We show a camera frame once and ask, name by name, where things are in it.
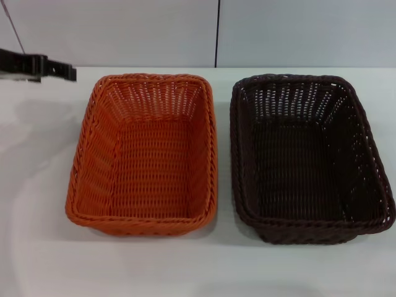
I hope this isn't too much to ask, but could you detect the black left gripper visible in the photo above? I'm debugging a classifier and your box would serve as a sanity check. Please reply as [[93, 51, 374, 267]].
[[0, 48, 77, 83]]

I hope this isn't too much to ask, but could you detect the orange woven plastic basket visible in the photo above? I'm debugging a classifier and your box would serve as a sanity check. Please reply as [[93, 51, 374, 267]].
[[64, 73, 218, 238]]

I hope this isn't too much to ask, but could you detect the dark brown woven basket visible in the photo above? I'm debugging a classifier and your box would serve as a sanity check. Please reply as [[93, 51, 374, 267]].
[[229, 73, 396, 245]]

